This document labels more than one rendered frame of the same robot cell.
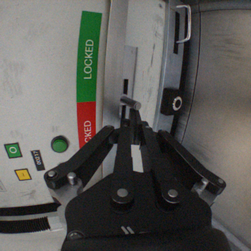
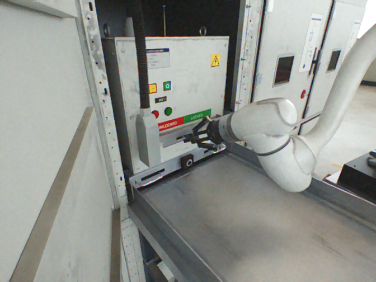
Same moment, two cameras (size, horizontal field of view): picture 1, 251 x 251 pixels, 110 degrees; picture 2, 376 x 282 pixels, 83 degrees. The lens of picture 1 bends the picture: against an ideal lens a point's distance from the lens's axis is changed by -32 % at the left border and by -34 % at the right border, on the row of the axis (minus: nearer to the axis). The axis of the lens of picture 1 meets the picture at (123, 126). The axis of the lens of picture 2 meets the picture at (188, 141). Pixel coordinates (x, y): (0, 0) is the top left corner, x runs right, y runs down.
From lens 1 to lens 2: 75 cm
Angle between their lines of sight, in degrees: 58
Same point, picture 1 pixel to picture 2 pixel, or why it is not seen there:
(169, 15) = not seen: hidden behind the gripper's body
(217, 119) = (200, 182)
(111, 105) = (189, 129)
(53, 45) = (201, 102)
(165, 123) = (175, 165)
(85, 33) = (204, 112)
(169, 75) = (195, 154)
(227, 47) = (225, 168)
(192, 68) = (202, 164)
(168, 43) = not seen: hidden behind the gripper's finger
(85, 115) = (178, 121)
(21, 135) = (173, 92)
